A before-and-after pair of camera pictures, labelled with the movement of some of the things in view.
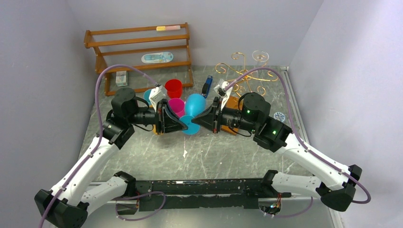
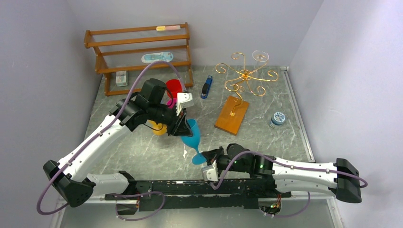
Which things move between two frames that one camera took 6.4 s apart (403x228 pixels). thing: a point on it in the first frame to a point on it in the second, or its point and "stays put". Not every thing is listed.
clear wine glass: [260, 55] stays put
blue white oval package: [157, 57] stays put
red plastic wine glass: [174, 88] stays put
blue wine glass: [195, 105] to [193, 141]
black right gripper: [215, 114] to [215, 157]
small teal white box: [121, 78] stays put
